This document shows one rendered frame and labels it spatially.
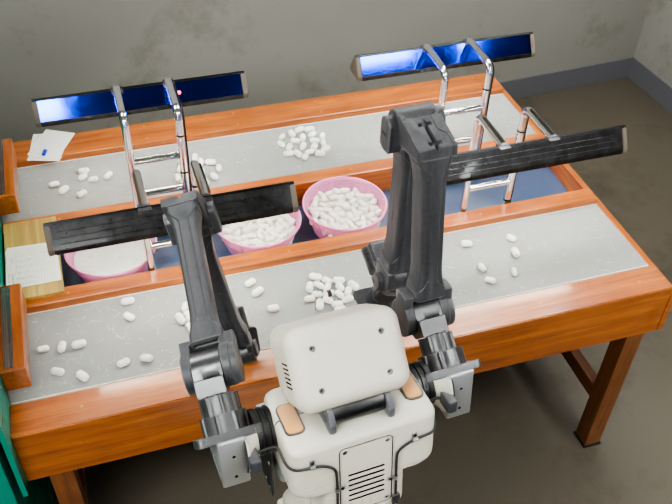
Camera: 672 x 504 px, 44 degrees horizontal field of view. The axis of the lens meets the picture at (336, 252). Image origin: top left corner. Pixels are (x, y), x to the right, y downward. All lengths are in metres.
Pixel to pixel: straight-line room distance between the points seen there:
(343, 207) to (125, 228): 0.82
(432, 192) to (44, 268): 1.34
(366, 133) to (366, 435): 1.69
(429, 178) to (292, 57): 2.56
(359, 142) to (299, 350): 1.63
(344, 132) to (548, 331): 1.05
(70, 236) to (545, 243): 1.38
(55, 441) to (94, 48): 1.99
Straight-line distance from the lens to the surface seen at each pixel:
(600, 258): 2.64
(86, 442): 2.19
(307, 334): 1.40
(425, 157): 1.44
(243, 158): 2.86
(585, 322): 2.49
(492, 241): 2.60
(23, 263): 2.53
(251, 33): 3.85
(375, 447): 1.50
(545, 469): 3.01
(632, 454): 3.14
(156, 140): 2.94
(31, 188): 2.86
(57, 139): 3.01
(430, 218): 1.51
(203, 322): 1.57
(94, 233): 2.11
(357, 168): 2.78
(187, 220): 1.68
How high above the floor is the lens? 2.43
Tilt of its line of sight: 43 degrees down
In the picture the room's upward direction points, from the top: 2 degrees clockwise
